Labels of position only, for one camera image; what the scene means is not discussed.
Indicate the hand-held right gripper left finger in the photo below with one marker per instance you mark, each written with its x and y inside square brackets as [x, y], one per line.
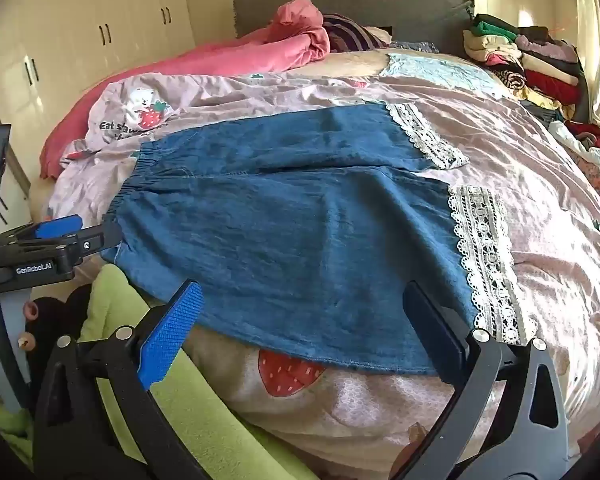
[172, 332]

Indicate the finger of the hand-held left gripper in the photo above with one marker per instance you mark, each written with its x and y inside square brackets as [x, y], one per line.
[87, 246]
[60, 226]

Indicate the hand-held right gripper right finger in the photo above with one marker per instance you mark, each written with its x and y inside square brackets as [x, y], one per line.
[432, 327]

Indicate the blue denim pants lace trim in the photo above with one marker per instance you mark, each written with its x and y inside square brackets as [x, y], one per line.
[280, 240]

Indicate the person's green fleece jacket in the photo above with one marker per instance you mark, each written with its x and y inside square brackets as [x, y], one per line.
[110, 305]

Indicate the beige fleece blanket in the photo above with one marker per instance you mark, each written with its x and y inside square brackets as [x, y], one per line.
[360, 420]

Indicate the pink strawberry printed duvet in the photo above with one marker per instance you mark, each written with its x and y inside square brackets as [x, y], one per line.
[530, 185]

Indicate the cream wardrobe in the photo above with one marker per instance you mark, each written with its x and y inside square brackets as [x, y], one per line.
[105, 0]

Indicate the coral pink blanket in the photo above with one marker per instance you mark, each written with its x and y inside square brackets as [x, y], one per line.
[205, 60]

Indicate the white garment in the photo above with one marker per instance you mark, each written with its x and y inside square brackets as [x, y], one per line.
[565, 140]

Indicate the red cloth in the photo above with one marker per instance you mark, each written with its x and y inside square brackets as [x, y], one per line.
[595, 132]

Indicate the light blue lace cloth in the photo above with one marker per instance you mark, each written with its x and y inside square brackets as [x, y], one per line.
[440, 70]

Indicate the pile of folded clothes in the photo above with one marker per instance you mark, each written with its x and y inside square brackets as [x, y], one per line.
[545, 70]

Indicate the purple striped cloth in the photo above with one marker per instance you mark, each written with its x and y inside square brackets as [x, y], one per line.
[350, 35]

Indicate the grey upholstered headboard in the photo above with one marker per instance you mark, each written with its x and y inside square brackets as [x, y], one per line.
[405, 10]

